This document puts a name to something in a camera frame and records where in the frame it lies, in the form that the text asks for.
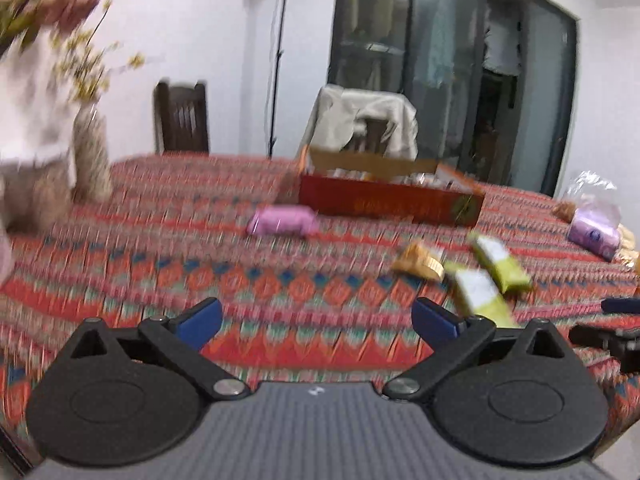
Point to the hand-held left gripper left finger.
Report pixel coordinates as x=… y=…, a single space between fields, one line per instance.
x=200 y=322

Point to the yellow and pink flowers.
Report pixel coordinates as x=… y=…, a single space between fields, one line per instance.
x=75 y=0

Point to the chair draped with beige jacket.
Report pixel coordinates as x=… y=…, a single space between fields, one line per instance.
x=340 y=115

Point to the orange snack packet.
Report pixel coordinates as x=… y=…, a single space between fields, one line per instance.
x=420 y=260

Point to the speckled beige vase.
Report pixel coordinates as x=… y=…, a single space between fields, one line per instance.
x=92 y=160

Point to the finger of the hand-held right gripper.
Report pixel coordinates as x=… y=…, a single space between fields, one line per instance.
x=600 y=336
x=620 y=305

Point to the glass sliding door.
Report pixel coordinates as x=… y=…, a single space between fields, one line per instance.
x=450 y=85

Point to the green snack packet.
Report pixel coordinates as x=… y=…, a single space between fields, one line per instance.
x=480 y=292
x=500 y=262

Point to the purple snack packet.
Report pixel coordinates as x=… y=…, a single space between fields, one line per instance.
x=592 y=232

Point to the black light stand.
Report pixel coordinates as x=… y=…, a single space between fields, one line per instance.
x=276 y=70

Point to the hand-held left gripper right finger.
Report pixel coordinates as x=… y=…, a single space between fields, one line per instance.
x=435 y=322

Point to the clear plastic bag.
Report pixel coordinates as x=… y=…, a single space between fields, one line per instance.
x=592 y=190

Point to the white and beige cloth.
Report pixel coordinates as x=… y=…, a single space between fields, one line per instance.
x=30 y=110

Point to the red cardboard box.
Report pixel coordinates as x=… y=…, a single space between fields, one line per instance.
x=390 y=205

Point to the dark wooden chair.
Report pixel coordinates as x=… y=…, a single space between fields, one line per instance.
x=180 y=120

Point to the wooden chair with woven seat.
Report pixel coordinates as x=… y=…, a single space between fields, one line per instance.
x=374 y=127

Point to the pink snack packet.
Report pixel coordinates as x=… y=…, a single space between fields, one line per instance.
x=282 y=220

